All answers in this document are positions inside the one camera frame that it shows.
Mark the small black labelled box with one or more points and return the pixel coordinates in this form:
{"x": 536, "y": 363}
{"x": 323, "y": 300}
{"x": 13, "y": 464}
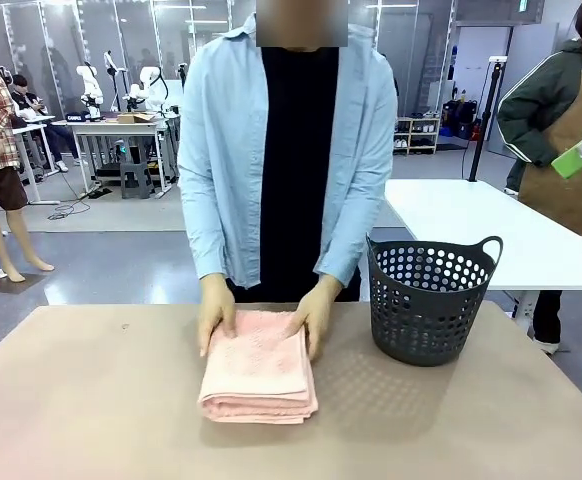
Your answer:
{"x": 77, "y": 117}

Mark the pink towel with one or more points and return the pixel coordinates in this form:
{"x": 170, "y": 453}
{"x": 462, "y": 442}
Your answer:
{"x": 261, "y": 370}

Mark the black tripod pole white top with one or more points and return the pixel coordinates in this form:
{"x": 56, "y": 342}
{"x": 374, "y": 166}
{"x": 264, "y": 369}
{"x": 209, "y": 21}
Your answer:
{"x": 488, "y": 110}

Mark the person's left hand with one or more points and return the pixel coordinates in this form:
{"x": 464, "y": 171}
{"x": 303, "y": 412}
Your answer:
{"x": 318, "y": 315}

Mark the person's right forearm blue sleeve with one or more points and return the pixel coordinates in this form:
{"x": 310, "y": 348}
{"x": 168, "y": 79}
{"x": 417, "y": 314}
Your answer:
{"x": 206, "y": 240}

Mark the dark grey perforated basket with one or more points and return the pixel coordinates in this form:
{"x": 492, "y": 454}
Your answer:
{"x": 426, "y": 320}

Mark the person in brown apron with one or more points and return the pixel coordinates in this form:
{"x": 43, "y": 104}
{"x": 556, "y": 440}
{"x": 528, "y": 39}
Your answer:
{"x": 561, "y": 150}

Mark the person's left forearm blue sleeve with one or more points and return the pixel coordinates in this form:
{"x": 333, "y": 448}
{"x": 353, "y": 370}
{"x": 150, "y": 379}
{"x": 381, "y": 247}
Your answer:
{"x": 351, "y": 240}

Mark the black bags pile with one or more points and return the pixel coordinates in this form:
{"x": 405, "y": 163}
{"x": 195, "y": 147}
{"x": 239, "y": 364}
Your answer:
{"x": 463, "y": 120}

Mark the person in light blue shirt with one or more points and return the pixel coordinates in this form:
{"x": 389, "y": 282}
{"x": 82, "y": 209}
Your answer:
{"x": 296, "y": 165}

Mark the white table with robots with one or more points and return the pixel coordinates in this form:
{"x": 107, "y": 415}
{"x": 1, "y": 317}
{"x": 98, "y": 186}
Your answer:
{"x": 116, "y": 129}

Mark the small white desk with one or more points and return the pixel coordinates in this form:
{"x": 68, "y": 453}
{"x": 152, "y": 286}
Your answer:
{"x": 33, "y": 127}

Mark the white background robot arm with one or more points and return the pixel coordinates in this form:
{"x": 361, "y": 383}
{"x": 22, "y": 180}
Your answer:
{"x": 150, "y": 87}
{"x": 91, "y": 90}

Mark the wooden shoe shelf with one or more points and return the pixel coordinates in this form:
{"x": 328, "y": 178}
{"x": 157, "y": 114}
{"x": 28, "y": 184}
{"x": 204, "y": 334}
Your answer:
{"x": 421, "y": 135}

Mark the dark mannequin base mat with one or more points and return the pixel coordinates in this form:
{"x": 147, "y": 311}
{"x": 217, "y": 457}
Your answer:
{"x": 11, "y": 284}

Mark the grey plastic stool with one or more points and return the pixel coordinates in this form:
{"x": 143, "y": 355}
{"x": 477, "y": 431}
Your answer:
{"x": 135, "y": 181}

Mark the large white table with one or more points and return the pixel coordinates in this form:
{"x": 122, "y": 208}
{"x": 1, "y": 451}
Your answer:
{"x": 471, "y": 230}

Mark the slim white stand robot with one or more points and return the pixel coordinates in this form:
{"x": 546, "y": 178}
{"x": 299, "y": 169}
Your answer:
{"x": 112, "y": 80}

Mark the seated person black white jacket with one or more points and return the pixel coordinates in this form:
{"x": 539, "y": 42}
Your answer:
{"x": 36, "y": 115}

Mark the flat cardboard box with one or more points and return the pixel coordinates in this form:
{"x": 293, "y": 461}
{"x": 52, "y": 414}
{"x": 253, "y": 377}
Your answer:
{"x": 136, "y": 118}

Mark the person's right hand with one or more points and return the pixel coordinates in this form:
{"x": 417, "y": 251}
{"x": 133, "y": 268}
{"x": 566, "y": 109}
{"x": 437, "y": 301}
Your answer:
{"x": 216, "y": 310}

